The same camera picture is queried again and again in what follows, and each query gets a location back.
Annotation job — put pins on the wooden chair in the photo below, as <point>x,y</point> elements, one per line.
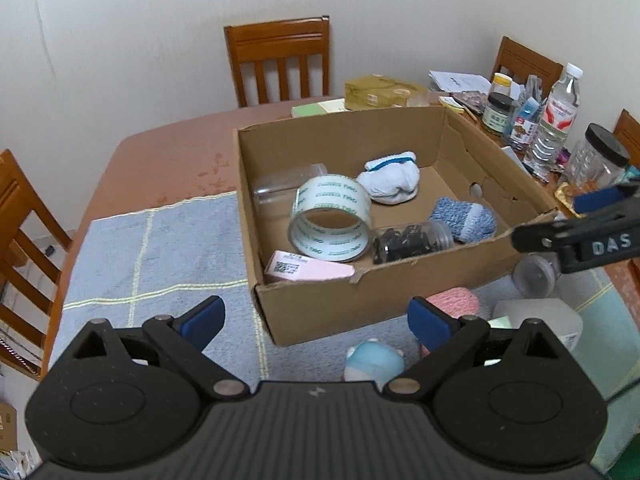
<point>19,200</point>
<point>279,41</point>
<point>627,131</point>
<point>519,62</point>

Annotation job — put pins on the wooden chair at far side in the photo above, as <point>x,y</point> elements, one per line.
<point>279,41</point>

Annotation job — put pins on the blue white plush toy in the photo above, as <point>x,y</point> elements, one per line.
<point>373,361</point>

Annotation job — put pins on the blue snack packet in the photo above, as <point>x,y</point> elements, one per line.
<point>522,126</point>

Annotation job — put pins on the blue knitted sock roll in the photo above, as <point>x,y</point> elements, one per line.
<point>468,222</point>

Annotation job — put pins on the pink knitted sock roll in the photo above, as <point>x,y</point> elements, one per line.
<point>455,302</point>

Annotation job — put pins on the green notebook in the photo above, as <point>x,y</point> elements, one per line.
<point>318,108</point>

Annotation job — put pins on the jar of black clips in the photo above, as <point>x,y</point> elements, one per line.
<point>410,240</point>

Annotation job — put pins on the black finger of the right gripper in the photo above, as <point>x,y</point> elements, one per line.
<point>545,234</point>
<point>596,200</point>

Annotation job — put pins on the white sock bundle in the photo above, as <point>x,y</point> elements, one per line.
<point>392,179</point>

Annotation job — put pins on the wooden chair far right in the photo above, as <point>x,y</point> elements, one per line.
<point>519,62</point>

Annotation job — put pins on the wooden chair at right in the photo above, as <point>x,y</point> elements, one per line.
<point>627,131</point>

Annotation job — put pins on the olive tissue box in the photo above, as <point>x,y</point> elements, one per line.
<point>376,91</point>

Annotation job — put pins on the pink rectangular box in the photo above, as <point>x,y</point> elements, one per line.
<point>287,266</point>

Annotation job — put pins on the wooden chair at left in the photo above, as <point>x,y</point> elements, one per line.
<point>19,200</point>

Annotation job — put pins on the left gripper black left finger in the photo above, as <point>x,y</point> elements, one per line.
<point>128,396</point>

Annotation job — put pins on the translucent white plastic bottle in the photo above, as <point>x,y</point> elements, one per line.
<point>564,322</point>

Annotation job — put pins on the clear packing tape roll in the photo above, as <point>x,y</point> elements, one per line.
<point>331,219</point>

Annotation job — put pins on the blue grey checked cloth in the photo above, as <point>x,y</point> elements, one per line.
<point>166,260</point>

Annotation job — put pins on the small grey lidded jar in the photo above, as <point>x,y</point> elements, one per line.
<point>535,275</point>

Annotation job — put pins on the black lidded clear jar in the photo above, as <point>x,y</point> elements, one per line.
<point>598,161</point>

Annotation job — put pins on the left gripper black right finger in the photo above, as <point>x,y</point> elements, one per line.
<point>504,397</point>

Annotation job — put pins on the green white tissue pack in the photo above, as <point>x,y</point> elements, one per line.
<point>502,323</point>

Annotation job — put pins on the white paper stack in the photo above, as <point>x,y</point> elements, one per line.
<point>459,82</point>

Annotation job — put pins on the clear plastic cup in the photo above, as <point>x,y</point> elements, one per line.
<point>274,193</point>

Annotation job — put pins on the dark lidded glass jar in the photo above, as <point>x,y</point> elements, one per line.
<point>497,113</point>

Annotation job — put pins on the yellow lidded jar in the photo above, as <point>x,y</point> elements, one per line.
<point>501,84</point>

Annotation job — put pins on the clear water bottle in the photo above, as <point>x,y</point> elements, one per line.
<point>556,120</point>

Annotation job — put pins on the brown cardboard box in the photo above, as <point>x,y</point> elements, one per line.
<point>453,156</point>

